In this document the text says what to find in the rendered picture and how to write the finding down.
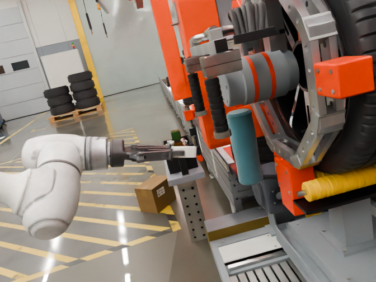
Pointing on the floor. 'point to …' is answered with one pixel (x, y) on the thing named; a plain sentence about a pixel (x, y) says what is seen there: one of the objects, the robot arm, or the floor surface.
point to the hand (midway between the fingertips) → (183, 151)
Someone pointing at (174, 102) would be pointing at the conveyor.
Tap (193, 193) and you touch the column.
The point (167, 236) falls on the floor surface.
